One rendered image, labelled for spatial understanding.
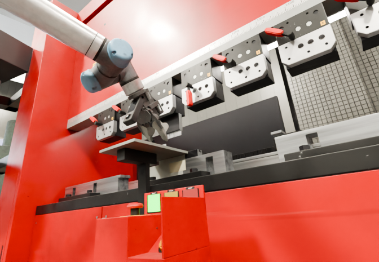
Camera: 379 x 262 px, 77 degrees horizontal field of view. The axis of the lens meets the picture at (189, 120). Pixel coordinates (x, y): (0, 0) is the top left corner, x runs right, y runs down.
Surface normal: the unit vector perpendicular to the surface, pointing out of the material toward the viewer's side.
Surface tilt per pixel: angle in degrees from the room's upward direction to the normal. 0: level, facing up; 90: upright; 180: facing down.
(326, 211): 90
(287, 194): 90
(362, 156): 90
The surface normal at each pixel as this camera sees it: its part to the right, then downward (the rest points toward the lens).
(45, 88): 0.79, -0.28
